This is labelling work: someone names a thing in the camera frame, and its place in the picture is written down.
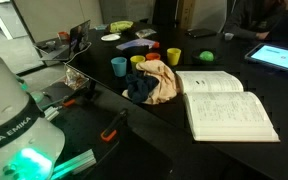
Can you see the small clear cup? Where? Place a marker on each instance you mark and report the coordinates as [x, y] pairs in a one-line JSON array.
[[229, 36]]

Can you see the open white book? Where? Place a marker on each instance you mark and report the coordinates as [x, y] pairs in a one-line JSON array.
[[224, 113]]

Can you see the seated person right hand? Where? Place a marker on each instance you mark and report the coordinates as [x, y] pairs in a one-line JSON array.
[[262, 35]]

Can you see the blue plastic cup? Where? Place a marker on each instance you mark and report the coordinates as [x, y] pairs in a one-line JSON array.
[[119, 66]]

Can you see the black phone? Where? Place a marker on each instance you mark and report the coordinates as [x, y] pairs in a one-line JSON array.
[[200, 32]]

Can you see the orange jar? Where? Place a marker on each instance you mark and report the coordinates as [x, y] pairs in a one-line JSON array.
[[63, 35]]

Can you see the purple UIST book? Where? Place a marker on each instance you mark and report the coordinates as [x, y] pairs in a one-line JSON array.
[[134, 43]]

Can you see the person in dark sweater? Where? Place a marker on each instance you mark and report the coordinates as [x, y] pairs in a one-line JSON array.
[[247, 16]]

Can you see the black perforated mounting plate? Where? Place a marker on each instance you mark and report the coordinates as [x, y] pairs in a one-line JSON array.
[[84, 126]]

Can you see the orange plastic cup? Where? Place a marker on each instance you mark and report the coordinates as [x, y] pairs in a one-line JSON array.
[[153, 56]]

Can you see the short yellow plastic cup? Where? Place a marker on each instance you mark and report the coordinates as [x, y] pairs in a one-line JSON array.
[[136, 61]]

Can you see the long aluminium extrusion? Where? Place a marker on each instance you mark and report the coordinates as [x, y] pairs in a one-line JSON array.
[[74, 163]]

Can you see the grey laptop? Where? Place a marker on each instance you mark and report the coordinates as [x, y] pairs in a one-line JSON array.
[[79, 35]]

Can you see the black bowl with green ball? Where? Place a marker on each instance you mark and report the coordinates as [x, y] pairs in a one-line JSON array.
[[218, 57]]

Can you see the green ball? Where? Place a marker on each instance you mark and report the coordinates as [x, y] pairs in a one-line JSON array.
[[206, 56]]

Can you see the crumpled shiny foil bag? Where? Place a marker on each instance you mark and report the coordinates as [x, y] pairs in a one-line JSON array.
[[73, 79]]

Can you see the light blue small packet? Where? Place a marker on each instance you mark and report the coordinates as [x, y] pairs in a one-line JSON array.
[[101, 27]]

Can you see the tablet with lit screen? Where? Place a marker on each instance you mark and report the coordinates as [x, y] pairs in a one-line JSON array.
[[277, 57]]

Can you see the beige crumpled cloth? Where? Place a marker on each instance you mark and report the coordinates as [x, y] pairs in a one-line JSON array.
[[164, 80]]

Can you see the short aluminium extrusion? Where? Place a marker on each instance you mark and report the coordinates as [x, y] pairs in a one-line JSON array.
[[51, 113]]

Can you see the tall yellow plastic cup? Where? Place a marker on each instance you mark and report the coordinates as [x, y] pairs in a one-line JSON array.
[[173, 57]]

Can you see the clear plastic bag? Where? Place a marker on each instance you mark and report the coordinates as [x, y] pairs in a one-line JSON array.
[[145, 32]]

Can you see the dark blue crumpled cloth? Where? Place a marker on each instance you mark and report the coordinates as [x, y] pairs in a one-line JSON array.
[[140, 87]]

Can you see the white round plate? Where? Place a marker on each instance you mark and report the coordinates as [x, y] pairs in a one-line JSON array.
[[110, 37]]

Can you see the brown cardboard box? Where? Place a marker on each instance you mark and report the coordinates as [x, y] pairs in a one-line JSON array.
[[185, 13]]

